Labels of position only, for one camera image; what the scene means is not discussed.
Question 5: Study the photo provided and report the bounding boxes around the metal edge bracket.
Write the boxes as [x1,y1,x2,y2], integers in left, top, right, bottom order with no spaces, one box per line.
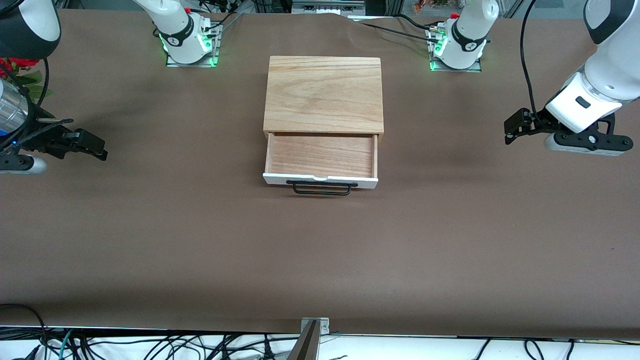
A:
[300,316,331,336]

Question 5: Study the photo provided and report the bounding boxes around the light wooden drawer cabinet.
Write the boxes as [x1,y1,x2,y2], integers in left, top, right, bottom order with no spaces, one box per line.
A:
[263,55,385,143]

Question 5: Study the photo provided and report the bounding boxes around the black looped cable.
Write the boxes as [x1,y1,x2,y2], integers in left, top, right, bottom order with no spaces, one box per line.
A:
[0,303,49,347]

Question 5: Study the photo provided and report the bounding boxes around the black metal drawer handle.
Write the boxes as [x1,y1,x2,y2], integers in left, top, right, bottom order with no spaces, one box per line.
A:
[286,180,359,196]

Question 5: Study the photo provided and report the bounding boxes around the black cable tangle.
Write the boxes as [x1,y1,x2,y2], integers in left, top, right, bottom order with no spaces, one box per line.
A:
[30,332,301,360]

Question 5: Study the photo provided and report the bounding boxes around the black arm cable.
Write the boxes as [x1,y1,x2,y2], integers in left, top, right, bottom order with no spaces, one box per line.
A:
[519,0,540,120]
[36,57,51,108]

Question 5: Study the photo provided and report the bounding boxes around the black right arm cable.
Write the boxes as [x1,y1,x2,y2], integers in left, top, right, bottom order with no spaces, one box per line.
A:
[36,57,51,108]

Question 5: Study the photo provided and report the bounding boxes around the teal cable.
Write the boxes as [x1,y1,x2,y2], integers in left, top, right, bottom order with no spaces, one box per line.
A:
[56,329,75,360]

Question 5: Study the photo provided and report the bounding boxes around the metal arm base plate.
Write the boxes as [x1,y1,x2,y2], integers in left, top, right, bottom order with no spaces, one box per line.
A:
[165,22,221,68]
[428,25,484,73]

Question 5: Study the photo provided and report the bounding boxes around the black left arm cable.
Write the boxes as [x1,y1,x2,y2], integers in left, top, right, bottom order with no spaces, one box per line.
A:
[519,0,540,120]

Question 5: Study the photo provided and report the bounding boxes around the slanted brown metal post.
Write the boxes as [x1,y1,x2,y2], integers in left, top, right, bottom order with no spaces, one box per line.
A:
[287,320,321,360]

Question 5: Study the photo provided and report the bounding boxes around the black cable on table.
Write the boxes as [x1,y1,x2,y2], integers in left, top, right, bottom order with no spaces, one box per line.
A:
[352,14,442,42]

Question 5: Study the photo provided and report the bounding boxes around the red rose bouquet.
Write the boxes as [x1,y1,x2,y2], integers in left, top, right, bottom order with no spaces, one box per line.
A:
[0,57,48,107]

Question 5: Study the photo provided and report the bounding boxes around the brown table cover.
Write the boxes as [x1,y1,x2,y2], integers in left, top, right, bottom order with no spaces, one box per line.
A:
[0,8,640,339]

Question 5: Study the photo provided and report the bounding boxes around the aluminium frame rail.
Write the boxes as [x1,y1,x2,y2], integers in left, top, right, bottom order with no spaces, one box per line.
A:
[291,0,366,16]

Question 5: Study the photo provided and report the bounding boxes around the wooden drawer white front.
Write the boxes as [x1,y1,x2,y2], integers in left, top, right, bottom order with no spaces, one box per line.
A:
[262,132,379,190]

